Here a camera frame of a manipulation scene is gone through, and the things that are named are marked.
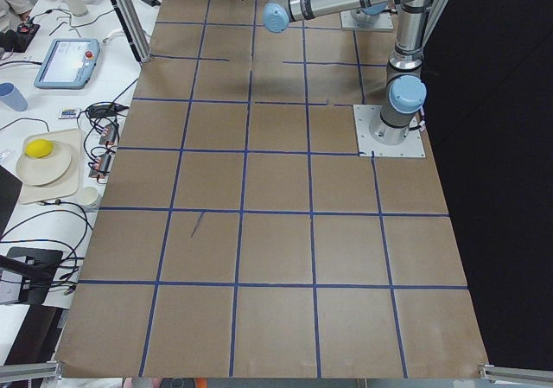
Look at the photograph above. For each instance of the black monitor stand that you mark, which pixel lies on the black monitor stand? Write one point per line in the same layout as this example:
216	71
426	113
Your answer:
27	275

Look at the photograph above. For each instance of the teach pendant tablet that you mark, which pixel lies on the teach pendant tablet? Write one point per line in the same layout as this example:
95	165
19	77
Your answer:
68	64

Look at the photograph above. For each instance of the grey usb hub far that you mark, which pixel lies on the grey usb hub far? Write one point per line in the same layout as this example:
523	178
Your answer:
110	134

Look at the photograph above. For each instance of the grey usb hub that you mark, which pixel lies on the grey usb hub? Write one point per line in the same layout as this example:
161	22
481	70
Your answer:
100	167
110	134

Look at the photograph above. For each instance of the small colourful card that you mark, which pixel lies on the small colourful card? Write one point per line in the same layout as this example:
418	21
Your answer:
69	113

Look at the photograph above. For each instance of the grey usb hub near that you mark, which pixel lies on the grey usb hub near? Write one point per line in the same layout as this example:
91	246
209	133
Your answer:
100	167

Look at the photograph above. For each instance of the black joystick controller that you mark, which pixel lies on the black joystick controller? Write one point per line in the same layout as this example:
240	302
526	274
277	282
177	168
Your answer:
18	41

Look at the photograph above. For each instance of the blue plastic cup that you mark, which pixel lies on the blue plastic cup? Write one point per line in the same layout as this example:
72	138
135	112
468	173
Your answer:
12	97

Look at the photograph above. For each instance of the yellow lemon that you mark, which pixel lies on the yellow lemon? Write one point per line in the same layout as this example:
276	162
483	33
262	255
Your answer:
39	148

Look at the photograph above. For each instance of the white paper cup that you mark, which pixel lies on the white paper cup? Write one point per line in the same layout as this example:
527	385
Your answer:
89	198

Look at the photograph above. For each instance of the beige tray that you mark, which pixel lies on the beige tray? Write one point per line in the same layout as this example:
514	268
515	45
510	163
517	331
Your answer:
69	183

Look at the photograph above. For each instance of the beige plate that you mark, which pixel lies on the beige plate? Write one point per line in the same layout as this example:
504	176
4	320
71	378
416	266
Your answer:
42	171

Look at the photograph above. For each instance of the aluminium frame post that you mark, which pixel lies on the aluminium frame post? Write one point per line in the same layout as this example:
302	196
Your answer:
132	29

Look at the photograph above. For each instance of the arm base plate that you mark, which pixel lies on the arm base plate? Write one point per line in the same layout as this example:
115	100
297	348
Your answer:
381	23
368	146

